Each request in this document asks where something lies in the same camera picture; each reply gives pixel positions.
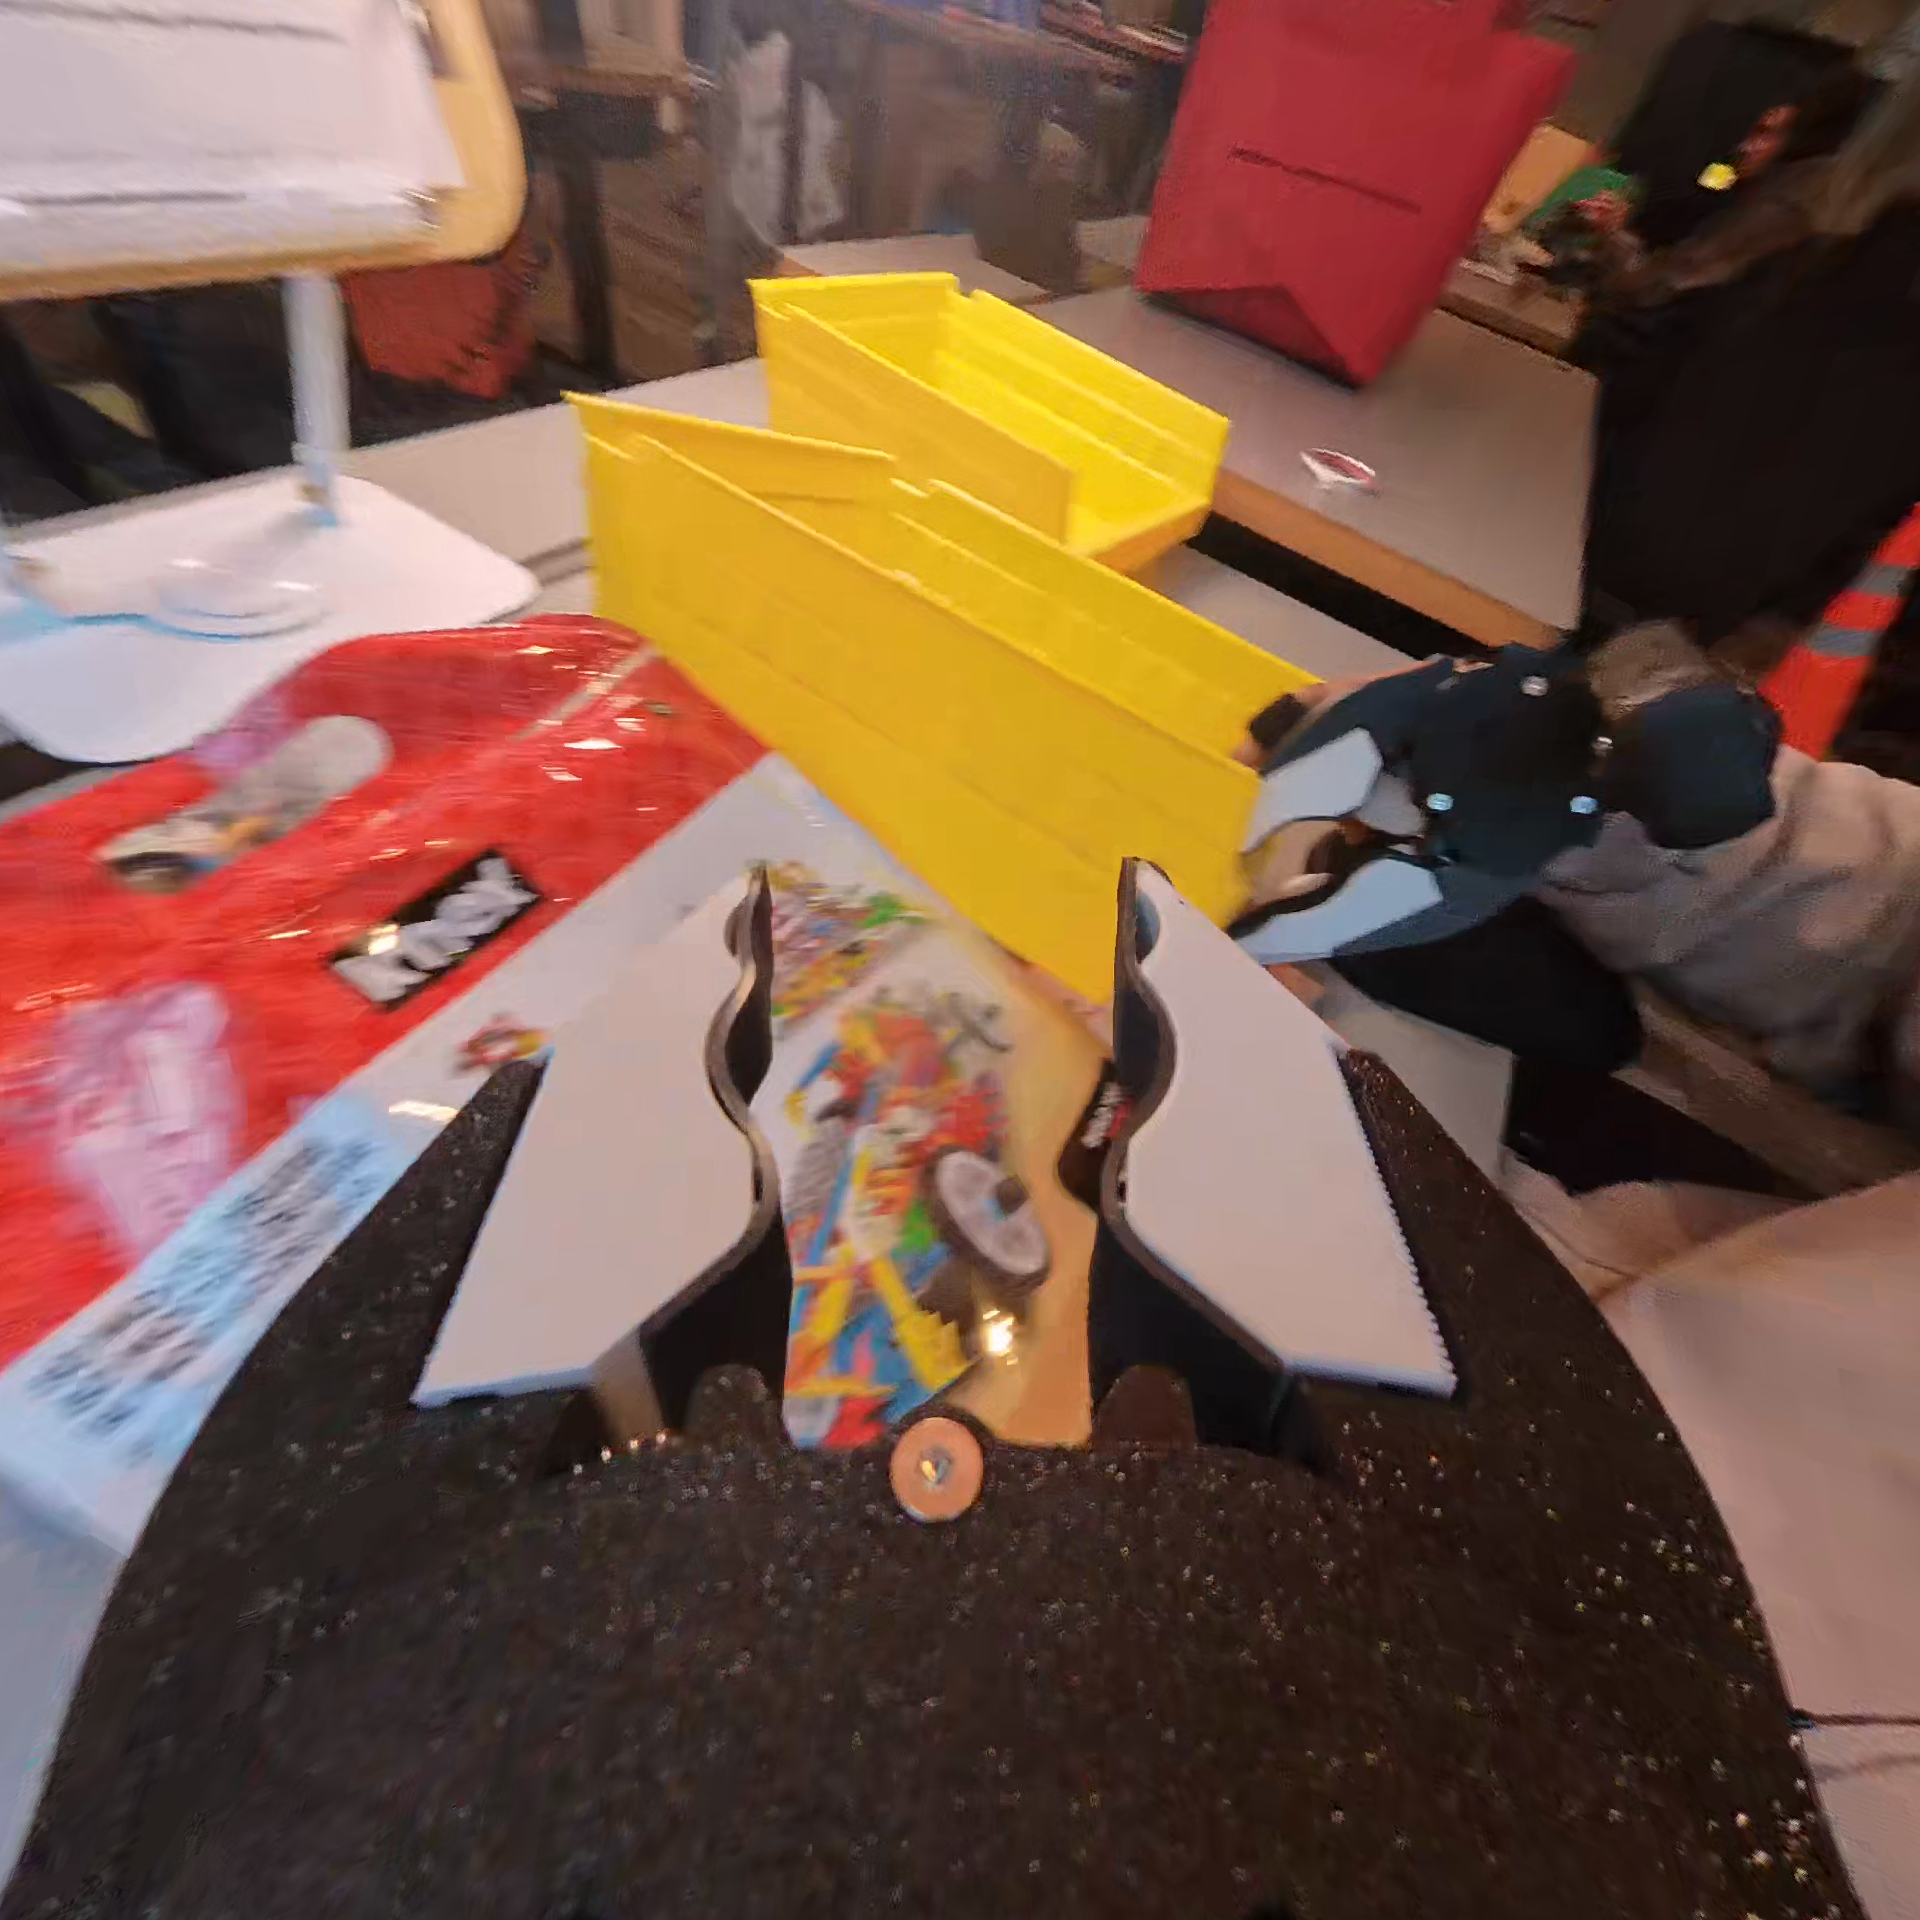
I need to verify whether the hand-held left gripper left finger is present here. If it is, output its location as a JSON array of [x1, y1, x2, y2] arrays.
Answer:
[[411, 864, 797, 1449]]

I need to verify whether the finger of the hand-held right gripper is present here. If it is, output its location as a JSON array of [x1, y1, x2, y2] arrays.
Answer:
[[1228, 860, 1452, 967], [1238, 734, 1387, 860]]

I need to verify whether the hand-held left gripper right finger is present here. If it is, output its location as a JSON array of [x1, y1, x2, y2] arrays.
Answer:
[[1095, 854, 1458, 1453]]

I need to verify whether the toy building set pouch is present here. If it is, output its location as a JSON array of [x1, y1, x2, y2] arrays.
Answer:
[[0, 612, 1151, 1563]]

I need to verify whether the grey desk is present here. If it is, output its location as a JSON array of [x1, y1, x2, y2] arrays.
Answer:
[[0, 360, 1520, 1834]]

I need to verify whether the white table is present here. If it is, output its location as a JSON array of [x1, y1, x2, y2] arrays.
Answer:
[[778, 232, 1600, 650]]

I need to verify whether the orange traffic cone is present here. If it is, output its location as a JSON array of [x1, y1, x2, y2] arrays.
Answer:
[[1756, 510, 1920, 760]]

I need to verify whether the person's torso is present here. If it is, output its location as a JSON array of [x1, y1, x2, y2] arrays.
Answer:
[[1498, 1155, 1920, 1920]]

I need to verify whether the red felt bag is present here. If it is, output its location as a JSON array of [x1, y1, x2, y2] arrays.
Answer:
[[1139, 0, 1579, 389]]

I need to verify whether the wooden document stand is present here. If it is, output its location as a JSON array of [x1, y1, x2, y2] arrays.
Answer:
[[0, 0, 541, 767]]

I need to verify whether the printed instruction sheet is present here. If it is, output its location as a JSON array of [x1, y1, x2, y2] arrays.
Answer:
[[0, 0, 466, 270]]

